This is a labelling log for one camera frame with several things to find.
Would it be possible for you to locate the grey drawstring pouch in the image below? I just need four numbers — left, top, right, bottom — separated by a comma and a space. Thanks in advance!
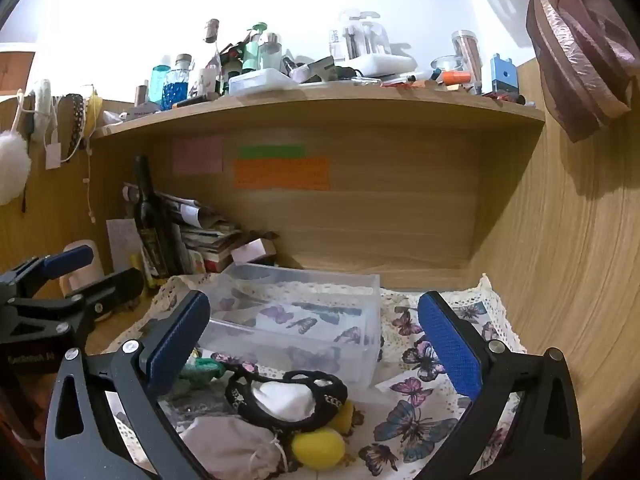
177, 415, 289, 480

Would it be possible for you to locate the pink sticky note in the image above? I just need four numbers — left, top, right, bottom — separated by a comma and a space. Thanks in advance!
172, 136, 224, 176

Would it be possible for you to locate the clear glass bottle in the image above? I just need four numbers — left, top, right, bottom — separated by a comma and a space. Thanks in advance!
260, 32, 284, 71

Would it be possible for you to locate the clear cosmetics organizer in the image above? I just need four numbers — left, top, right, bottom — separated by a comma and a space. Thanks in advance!
328, 9, 391, 59

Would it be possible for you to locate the orange sticky note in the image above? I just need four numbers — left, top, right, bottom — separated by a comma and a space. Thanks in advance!
234, 157, 331, 192

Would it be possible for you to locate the clear plastic storage box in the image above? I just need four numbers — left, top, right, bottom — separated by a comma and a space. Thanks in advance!
197, 262, 384, 391

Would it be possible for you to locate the white fluffy pompom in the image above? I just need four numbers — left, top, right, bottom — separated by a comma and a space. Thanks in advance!
0, 130, 32, 206

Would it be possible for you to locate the stack of books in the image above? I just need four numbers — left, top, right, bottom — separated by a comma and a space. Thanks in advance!
155, 190, 247, 277

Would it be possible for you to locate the pink plastic bag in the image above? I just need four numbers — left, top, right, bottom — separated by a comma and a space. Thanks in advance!
525, 0, 634, 144

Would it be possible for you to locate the yellow hanging item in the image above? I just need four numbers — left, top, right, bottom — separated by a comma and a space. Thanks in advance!
85, 94, 104, 139

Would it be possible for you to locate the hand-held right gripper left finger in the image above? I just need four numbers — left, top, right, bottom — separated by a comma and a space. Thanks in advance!
44, 290, 221, 480

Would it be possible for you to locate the green soft toy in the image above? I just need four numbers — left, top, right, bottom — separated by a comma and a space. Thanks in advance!
179, 357, 227, 389

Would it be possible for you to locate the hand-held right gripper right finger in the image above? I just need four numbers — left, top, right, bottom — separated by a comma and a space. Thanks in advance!
415, 290, 587, 480

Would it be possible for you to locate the butterfly print lace cloth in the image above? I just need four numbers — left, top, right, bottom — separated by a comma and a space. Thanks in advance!
102, 272, 529, 480

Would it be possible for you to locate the blue patterned bottle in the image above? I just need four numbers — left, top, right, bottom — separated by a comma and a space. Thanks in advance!
172, 53, 195, 109

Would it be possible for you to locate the dark wine bottle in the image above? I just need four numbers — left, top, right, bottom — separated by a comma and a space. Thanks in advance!
132, 154, 177, 282

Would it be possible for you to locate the blue box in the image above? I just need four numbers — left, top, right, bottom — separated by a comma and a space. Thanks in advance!
489, 53, 517, 94

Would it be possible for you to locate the small cardboard box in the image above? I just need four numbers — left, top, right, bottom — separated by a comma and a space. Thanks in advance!
230, 237, 279, 266

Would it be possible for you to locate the clear jar with brown sticks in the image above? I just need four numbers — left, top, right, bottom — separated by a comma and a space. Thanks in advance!
451, 30, 484, 94

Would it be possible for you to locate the flat white lidded box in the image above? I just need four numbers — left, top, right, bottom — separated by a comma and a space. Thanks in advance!
227, 68, 301, 96

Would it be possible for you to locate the white rectangular box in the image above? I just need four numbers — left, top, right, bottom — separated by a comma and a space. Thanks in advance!
347, 54, 419, 79

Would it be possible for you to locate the green sticky note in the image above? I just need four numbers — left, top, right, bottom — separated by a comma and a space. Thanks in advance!
237, 145, 307, 160

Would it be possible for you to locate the white paper card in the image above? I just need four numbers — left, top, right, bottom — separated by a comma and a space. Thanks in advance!
105, 217, 144, 277

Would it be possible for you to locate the beige cup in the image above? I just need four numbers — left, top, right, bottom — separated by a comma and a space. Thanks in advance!
60, 240, 104, 297

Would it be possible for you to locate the yellow lemon toy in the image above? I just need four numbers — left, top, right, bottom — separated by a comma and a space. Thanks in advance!
290, 427, 347, 471

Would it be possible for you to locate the green pump bottle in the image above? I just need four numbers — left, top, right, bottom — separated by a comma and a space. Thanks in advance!
242, 22, 269, 74

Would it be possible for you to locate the wooden shelf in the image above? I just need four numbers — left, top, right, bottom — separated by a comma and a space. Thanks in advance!
92, 84, 547, 139

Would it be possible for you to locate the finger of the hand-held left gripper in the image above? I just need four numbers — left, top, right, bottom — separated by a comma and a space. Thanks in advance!
9, 267, 145, 335
0, 245, 95, 302

